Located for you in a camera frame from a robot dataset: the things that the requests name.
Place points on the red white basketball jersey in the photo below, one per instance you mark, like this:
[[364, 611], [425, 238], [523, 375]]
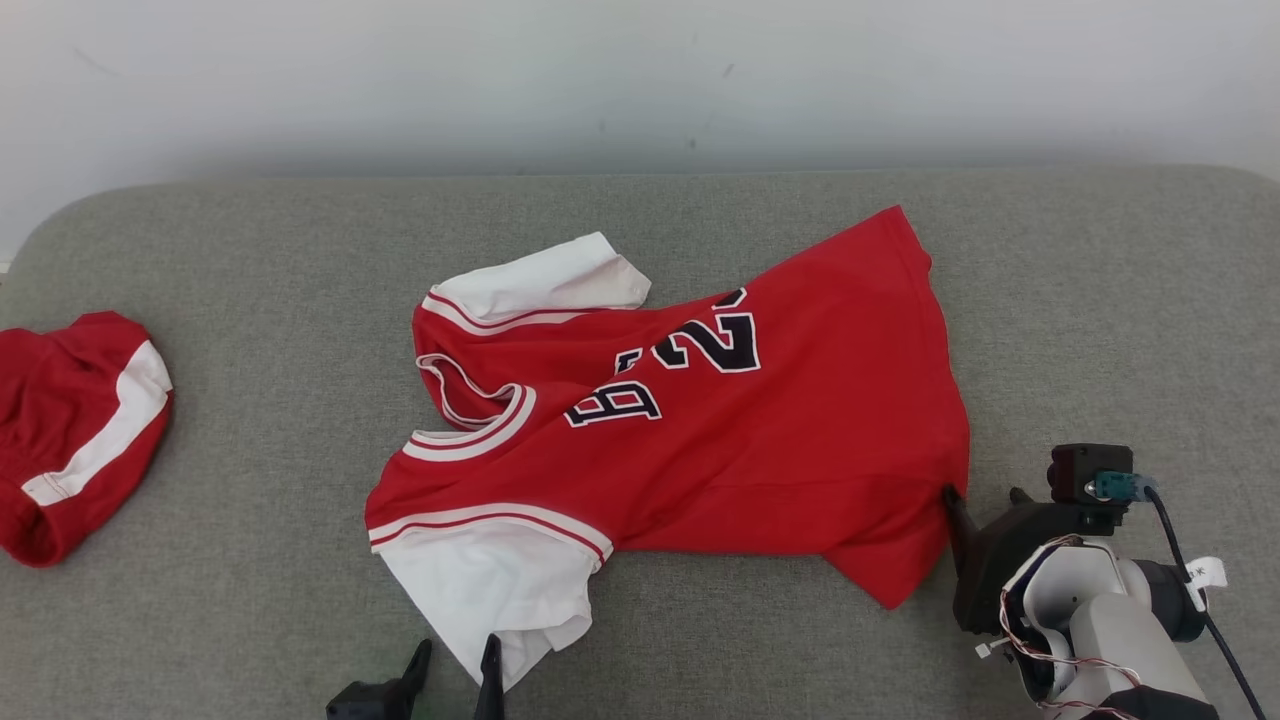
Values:
[[800, 450]]

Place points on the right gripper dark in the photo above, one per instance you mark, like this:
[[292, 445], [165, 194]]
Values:
[[990, 565]]

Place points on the red shorts white stripe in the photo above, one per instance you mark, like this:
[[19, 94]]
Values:
[[70, 400]]

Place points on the grey fabric sofa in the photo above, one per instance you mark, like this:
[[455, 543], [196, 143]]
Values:
[[250, 450]]

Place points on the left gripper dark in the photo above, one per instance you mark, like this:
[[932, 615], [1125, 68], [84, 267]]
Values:
[[365, 703]]

